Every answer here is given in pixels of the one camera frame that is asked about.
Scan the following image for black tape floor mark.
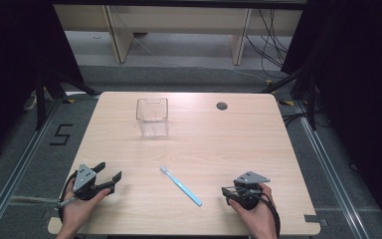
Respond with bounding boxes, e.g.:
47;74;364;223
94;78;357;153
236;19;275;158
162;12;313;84
49;123;74;146

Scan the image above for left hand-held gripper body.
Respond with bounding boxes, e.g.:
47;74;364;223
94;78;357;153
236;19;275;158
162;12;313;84
71;163;115;201

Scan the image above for black floor cables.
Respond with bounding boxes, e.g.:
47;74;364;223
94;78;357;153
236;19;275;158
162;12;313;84
244;8;292;80

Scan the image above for light blue toothbrush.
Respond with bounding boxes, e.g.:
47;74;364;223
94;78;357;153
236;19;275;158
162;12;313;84
159;165;203;207

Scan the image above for silver cable plug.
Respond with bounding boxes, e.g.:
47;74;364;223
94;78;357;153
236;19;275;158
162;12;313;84
56;196;78;209

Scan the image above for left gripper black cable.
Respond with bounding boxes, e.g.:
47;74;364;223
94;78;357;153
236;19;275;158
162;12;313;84
57;169;80;224

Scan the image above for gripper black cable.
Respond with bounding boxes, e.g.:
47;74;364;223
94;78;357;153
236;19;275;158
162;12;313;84
239;187;282;239
57;169;80;224

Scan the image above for black curtain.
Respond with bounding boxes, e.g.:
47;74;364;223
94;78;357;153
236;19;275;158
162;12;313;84
0;0;85;167
281;0;382;230

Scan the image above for person's left hand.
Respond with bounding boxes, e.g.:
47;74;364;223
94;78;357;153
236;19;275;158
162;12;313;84
61;178;111;237

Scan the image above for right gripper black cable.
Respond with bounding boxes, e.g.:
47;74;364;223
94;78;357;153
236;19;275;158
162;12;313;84
239;187;282;239

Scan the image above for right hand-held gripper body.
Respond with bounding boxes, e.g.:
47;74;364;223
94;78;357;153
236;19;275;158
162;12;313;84
225;170;272;211

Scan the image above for person's right hand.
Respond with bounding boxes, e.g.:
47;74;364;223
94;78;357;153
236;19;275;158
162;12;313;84
228;182;279;239

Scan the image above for beige wooden desk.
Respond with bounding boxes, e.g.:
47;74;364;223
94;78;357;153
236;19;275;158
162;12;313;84
53;3;303;66

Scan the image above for black metal stand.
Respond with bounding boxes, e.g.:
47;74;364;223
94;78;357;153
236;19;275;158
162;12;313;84
35;68;101;131
260;65;318;131

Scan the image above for clear plastic container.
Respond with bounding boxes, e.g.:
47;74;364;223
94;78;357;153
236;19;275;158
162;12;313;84
135;97;170;138

